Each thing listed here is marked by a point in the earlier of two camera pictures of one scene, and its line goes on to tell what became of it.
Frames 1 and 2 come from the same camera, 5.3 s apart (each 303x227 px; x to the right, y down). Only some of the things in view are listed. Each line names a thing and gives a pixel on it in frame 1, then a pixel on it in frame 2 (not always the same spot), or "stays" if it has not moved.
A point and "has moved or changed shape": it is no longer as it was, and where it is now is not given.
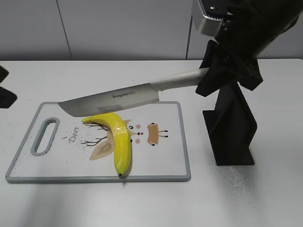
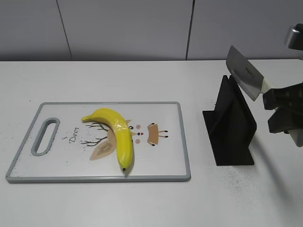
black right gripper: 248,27 to 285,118
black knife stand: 230,126 stays
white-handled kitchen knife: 134,96 has moved or changed shape
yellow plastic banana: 121,138 has moved or changed shape
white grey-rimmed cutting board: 58,149 stays
